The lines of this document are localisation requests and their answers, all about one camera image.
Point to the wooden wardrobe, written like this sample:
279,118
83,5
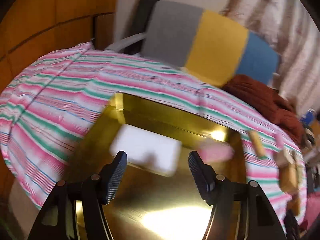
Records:
33,28

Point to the striped pink green tablecloth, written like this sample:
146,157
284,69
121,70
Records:
48,108

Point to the grey yellow blue chair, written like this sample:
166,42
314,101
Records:
209,46

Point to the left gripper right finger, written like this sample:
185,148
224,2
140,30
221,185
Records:
239,210

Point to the yellow cracker packet green end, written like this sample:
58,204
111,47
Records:
257,144

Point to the cream tall medicine box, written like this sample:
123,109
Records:
284,158

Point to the dark red quilted jacket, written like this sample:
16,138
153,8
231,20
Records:
268,103

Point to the pink hair roller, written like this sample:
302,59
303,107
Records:
212,151
279,140

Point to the floral white curtain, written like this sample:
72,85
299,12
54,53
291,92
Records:
289,29

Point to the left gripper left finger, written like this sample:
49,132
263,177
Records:
57,217

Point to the white foam sponge block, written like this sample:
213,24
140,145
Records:
150,151

